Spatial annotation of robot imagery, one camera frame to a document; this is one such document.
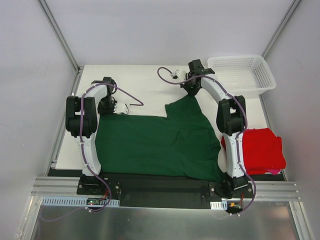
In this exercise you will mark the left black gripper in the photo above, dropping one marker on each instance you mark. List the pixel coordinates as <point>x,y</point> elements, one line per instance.
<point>105,108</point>

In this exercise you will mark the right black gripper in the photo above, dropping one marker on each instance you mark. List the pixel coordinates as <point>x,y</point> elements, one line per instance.
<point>190,88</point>

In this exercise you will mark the green t shirt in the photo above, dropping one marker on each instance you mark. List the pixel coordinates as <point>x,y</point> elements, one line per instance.
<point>181,144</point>

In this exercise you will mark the white plastic basket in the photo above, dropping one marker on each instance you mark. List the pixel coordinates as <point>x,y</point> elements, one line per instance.
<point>247,75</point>

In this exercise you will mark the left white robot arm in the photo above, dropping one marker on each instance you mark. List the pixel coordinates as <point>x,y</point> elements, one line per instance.
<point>82,118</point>

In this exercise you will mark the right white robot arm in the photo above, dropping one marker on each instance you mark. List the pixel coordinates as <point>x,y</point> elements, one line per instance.
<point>231,119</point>

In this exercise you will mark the red folded t shirt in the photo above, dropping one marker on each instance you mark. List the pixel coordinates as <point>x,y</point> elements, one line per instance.
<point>259,149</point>

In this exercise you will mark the pink folded t shirt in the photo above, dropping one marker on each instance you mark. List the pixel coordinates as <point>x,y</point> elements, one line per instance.
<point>273,171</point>

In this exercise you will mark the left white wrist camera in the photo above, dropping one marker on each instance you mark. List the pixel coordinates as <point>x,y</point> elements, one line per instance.
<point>121,109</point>

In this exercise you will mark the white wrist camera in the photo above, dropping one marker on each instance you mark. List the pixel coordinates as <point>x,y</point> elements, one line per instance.
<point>121,109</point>
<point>179,75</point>

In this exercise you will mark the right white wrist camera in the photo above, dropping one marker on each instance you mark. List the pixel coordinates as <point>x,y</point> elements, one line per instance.
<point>179,75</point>

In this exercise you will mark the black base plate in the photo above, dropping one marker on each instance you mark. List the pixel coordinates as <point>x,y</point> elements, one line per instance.
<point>93,186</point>

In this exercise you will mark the aluminium frame rail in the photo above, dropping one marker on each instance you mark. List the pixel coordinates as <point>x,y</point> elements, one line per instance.
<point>286,191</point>

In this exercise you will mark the left white cable duct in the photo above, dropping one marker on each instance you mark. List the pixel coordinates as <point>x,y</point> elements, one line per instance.
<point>65,201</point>

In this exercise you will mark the white cable duct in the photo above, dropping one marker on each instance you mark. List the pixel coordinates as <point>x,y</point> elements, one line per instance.
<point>65,201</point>
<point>219,205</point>

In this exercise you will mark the right white cable duct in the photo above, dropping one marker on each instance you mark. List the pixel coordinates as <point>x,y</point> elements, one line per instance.
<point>219,205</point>

